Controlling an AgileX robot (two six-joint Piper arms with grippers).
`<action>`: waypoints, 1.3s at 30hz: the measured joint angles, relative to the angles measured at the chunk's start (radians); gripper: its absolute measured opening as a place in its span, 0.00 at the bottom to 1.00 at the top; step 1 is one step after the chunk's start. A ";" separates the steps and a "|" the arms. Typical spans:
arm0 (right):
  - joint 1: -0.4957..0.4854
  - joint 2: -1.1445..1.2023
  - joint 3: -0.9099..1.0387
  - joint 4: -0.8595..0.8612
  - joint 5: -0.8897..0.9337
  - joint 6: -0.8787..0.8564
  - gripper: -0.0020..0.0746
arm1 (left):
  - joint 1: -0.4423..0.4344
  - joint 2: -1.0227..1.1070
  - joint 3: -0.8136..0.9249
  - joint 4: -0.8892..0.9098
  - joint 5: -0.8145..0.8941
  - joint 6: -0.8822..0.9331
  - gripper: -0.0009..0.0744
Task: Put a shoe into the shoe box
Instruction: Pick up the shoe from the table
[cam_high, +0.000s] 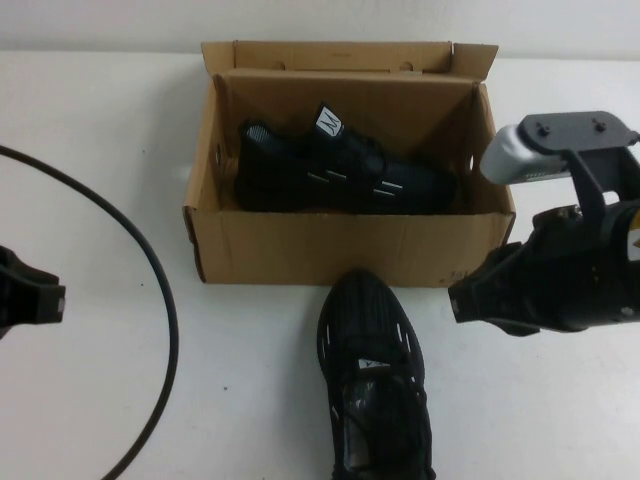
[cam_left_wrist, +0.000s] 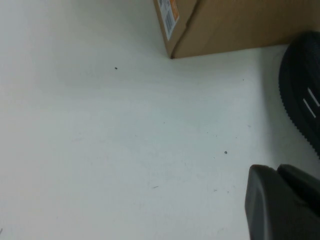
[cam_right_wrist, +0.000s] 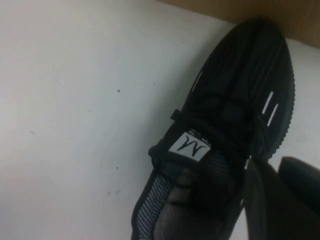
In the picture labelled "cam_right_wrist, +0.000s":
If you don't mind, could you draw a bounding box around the brown cardboard shoe box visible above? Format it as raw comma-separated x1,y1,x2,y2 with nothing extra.
159,0,320,47

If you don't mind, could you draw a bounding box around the black knit sneaker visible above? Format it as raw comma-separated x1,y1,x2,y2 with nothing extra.
129,16,297,240

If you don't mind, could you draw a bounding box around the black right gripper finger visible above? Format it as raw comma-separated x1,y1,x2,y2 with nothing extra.
243,156,320,240

